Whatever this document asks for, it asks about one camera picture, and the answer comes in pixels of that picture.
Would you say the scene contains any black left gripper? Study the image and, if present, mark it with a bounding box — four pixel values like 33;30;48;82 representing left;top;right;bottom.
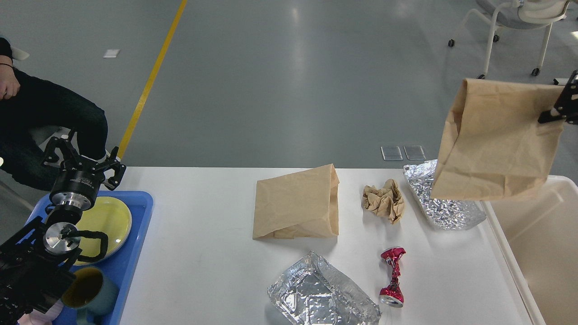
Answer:
42;132;126;211

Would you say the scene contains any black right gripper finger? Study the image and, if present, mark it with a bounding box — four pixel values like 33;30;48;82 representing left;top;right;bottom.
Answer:
554;70;578;113
537;111;578;125

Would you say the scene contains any brown paper bag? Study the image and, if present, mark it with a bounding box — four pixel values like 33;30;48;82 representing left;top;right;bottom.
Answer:
252;164;340;239
431;79;563;201

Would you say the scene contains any pink mug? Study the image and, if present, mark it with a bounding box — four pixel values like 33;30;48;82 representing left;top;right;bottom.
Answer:
17;300;64;325

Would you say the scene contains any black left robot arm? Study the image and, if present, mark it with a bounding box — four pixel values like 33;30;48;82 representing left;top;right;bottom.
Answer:
0;131;126;325

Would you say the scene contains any person's left hand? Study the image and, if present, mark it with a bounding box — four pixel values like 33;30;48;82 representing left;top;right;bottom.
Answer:
0;63;20;100

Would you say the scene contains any person in black clothes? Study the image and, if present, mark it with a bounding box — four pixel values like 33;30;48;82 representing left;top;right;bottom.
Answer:
0;37;108;191

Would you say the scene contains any white office chair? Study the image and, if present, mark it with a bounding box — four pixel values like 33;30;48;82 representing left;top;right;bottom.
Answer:
447;0;570;79

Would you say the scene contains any blue plastic tray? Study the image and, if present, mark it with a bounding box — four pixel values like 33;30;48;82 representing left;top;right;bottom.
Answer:
25;190;154;325

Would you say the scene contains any beige plastic bin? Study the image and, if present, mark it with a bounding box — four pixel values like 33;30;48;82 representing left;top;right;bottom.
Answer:
481;175;578;325

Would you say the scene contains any teal mug yellow inside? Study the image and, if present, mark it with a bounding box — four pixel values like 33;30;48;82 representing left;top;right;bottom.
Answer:
61;267;119;325

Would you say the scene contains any crumpled foil sheet right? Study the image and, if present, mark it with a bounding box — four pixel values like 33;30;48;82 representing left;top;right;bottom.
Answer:
403;160;487;231

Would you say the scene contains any floor socket plate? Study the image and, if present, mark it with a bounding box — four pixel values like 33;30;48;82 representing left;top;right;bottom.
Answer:
380;145;403;161
403;145;426;161

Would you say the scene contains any crumpled brown paper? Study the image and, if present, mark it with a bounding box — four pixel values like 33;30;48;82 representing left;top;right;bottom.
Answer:
363;179;406;224

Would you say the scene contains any yellow floor tape line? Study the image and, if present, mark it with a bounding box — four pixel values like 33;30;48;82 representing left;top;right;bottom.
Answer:
117;0;188;159

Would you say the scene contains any crushed red can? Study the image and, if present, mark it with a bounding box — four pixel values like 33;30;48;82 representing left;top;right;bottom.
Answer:
378;246;406;308

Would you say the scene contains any foil tray front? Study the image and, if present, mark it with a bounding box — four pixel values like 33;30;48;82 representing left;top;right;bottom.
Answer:
267;251;382;325

